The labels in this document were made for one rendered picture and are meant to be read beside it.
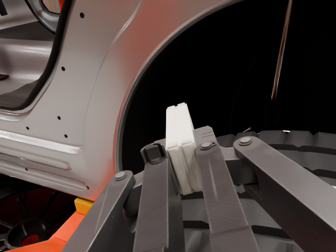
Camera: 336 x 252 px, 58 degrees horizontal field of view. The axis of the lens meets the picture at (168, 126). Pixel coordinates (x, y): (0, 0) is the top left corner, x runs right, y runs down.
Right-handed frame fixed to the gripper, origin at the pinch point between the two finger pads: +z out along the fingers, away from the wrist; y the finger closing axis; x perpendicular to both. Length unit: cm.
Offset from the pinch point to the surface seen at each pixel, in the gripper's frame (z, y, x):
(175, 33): 40.1, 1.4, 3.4
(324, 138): 12.3, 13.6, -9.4
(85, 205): 59, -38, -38
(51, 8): 547, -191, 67
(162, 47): 41.7, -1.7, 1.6
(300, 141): 12.3, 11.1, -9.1
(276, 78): 60, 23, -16
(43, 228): 81, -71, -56
